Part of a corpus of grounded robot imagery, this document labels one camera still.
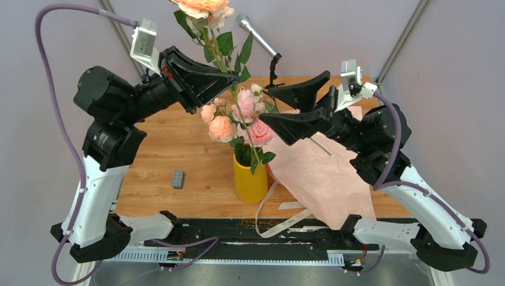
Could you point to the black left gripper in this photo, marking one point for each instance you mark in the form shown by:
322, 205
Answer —
202, 82

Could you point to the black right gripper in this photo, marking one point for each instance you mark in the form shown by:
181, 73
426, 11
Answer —
289, 126

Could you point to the pink rose stem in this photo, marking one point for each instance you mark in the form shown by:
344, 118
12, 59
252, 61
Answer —
221, 126
250, 103
256, 136

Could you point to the pink wrapping paper sheet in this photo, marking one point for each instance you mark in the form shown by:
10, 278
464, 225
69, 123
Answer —
328, 186

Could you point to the pink flower bouquet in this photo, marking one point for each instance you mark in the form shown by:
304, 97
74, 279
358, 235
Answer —
320, 146

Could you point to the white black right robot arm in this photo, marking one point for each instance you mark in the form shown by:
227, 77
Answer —
355, 115

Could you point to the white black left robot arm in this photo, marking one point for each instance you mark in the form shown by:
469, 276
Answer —
112, 142

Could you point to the yellow cylindrical vase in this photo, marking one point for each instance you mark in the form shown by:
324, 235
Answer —
250, 188

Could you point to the black tripod microphone stand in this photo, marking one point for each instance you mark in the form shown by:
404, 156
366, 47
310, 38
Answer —
272, 72

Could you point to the silver microphone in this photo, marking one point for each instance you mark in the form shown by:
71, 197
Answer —
246, 24

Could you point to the grey building brick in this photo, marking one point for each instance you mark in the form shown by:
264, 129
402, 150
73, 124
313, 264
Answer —
178, 179

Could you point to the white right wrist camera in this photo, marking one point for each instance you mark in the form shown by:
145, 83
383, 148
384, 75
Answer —
352, 88

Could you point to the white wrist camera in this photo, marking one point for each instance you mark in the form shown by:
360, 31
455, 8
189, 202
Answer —
352, 88
143, 45

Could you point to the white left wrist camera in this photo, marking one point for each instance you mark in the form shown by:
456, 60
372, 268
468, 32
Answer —
143, 45

